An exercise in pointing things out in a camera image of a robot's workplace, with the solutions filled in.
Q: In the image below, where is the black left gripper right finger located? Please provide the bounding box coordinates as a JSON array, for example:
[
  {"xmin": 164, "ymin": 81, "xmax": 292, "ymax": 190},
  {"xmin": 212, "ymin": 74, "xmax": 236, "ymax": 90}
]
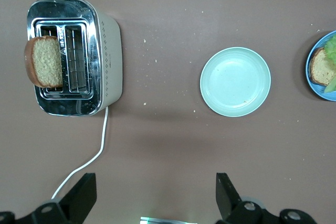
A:
[{"xmin": 215, "ymin": 173, "xmax": 320, "ymax": 224}]

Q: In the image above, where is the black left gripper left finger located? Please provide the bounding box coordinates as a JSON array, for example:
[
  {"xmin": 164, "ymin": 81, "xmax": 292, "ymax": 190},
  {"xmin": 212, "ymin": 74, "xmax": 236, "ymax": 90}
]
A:
[{"xmin": 0, "ymin": 173, "xmax": 97, "ymax": 224}]

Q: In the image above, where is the brown bread slice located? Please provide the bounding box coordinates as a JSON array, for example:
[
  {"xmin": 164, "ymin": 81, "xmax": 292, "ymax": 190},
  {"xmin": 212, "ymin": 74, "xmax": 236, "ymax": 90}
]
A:
[
  {"xmin": 309, "ymin": 47, "xmax": 336, "ymax": 86},
  {"xmin": 24, "ymin": 35, "xmax": 64, "ymax": 89}
]

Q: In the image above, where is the green lettuce leaf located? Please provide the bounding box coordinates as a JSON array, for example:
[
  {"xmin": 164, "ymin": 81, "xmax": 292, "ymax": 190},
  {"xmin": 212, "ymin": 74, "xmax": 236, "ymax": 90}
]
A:
[{"xmin": 324, "ymin": 35, "xmax": 336, "ymax": 93}]

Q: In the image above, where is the light green plate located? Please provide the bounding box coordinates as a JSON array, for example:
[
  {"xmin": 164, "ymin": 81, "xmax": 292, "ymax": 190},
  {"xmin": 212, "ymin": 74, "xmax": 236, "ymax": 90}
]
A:
[{"xmin": 199, "ymin": 47, "xmax": 271, "ymax": 118}]

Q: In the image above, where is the blue plate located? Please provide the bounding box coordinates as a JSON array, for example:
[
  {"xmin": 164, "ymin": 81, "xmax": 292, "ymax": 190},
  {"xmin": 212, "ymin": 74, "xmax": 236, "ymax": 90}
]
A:
[{"xmin": 306, "ymin": 30, "xmax": 336, "ymax": 102}]

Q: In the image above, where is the beige chrome two-slot toaster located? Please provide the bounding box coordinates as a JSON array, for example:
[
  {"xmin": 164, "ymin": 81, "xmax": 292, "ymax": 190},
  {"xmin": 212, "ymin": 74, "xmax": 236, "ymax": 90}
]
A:
[{"xmin": 26, "ymin": 0, "xmax": 123, "ymax": 117}]

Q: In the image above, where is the white toaster power cord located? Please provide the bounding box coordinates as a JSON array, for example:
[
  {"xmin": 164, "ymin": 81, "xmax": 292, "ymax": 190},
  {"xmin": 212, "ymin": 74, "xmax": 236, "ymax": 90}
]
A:
[{"xmin": 51, "ymin": 106, "xmax": 109, "ymax": 200}]

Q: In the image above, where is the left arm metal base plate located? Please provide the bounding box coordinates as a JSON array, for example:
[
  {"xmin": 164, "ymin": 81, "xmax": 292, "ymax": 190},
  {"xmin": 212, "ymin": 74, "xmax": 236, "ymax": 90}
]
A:
[{"xmin": 140, "ymin": 216, "xmax": 198, "ymax": 224}]

